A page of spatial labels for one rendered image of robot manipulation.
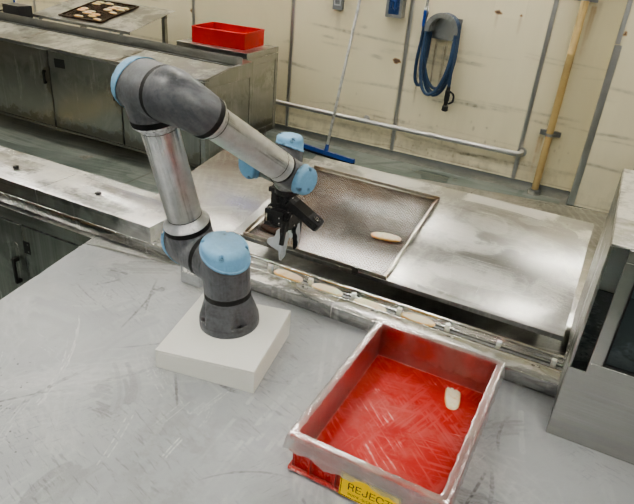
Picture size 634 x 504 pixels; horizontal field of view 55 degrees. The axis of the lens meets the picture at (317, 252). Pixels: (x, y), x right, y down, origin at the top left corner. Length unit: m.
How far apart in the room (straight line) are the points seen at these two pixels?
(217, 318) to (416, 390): 0.51
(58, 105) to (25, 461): 4.31
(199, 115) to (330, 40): 4.49
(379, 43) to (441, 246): 3.72
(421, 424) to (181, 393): 0.55
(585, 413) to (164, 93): 1.11
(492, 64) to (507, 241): 3.34
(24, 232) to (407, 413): 1.57
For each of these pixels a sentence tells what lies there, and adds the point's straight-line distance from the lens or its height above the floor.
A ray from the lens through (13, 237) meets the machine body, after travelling 2.51.
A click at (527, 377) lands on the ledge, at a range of 1.61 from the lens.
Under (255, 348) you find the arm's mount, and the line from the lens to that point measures 1.48.
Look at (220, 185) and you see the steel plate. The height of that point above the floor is 0.82.
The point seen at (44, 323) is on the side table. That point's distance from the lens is 1.74.
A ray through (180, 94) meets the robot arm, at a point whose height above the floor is 1.48.
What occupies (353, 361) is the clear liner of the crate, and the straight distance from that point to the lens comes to 1.41.
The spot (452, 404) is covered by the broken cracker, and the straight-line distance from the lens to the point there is 1.49.
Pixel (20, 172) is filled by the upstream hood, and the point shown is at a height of 0.92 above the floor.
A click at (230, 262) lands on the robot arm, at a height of 1.09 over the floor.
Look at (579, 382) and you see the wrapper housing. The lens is 1.43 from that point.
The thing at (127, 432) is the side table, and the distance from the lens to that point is 1.39.
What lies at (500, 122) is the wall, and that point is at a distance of 5.32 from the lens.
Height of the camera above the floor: 1.78
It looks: 28 degrees down
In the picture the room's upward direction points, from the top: 5 degrees clockwise
